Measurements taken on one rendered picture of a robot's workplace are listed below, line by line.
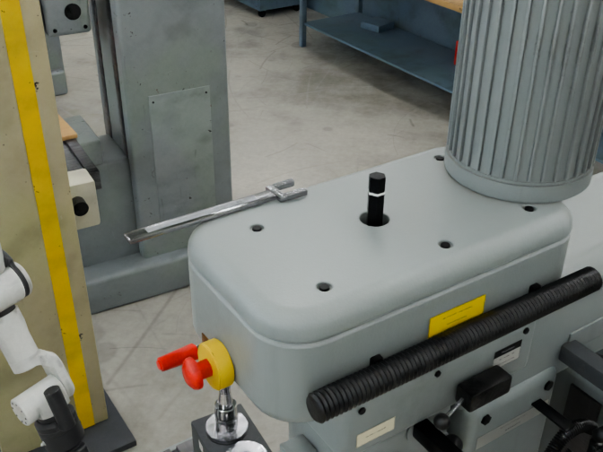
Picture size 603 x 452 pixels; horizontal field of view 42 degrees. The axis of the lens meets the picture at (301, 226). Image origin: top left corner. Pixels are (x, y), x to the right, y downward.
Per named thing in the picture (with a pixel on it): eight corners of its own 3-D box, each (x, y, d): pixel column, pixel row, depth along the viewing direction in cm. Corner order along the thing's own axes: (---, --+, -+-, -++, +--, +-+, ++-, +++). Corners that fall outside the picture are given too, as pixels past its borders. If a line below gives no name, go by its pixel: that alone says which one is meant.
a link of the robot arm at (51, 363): (31, 415, 168) (3, 362, 164) (66, 391, 173) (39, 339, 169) (45, 420, 163) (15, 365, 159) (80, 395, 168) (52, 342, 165)
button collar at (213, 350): (221, 401, 92) (219, 362, 89) (198, 371, 96) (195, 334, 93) (236, 394, 93) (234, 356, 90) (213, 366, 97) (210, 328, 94)
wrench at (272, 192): (134, 249, 91) (133, 243, 90) (120, 234, 93) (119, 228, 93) (307, 195, 102) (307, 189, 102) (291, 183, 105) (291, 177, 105)
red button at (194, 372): (194, 399, 91) (192, 373, 89) (179, 379, 94) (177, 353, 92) (219, 388, 92) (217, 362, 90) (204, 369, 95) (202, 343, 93)
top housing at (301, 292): (281, 448, 86) (280, 335, 78) (178, 323, 104) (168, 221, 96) (568, 308, 108) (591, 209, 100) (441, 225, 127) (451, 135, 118)
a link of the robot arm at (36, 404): (24, 437, 169) (4, 395, 164) (65, 408, 175) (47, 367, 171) (50, 453, 161) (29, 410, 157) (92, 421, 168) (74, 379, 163)
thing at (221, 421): (239, 418, 168) (238, 399, 165) (236, 434, 164) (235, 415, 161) (217, 417, 168) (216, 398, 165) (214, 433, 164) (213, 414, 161)
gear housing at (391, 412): (343, 470, 96) (346, 411, 91) (245, 359, 113) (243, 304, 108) (532, 370, 112) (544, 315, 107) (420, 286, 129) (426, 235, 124)
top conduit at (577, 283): (322, 430, 82) (323, 406, 81) (301, 407, 85) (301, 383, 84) (600, 295, 104) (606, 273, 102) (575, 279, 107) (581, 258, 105)
